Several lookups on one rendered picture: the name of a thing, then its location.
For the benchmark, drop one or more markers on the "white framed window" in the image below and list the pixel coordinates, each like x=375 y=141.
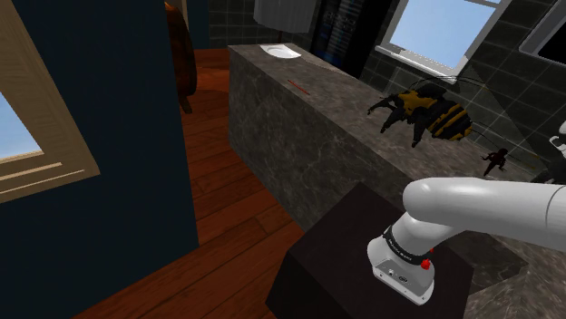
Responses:
x=435 y=33

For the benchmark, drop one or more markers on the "grey framed mirror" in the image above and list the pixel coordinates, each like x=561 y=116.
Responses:
x=537 y=37

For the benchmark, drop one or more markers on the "dark shelf unit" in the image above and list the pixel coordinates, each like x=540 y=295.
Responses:
x=345 y=35

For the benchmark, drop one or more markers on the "black and yellow bee figure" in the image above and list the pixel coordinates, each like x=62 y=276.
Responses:
x=431 y=112

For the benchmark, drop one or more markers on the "brown wooden furniture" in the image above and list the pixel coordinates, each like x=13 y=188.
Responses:
x=183 y=66

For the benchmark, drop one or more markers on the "thin red pen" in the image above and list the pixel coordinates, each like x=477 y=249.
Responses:
x=299 y=87

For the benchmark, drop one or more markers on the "dark robot stand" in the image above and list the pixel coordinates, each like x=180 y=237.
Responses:
x=336 y=247

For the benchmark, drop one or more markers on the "wooden framed window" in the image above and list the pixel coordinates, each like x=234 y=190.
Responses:
x=53 y=145

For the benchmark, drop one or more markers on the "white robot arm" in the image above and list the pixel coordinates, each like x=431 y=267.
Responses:
x=477 y=207

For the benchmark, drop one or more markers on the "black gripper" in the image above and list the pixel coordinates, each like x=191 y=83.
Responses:
x=555 y=173

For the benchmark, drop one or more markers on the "small dark red figure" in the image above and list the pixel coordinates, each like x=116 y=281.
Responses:
x=496 y=160

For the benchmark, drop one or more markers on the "grey wall cabinet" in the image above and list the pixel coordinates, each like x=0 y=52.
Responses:
x=285 y=15

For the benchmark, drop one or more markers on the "white sink basin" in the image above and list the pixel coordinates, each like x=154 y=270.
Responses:
x=279 y=51

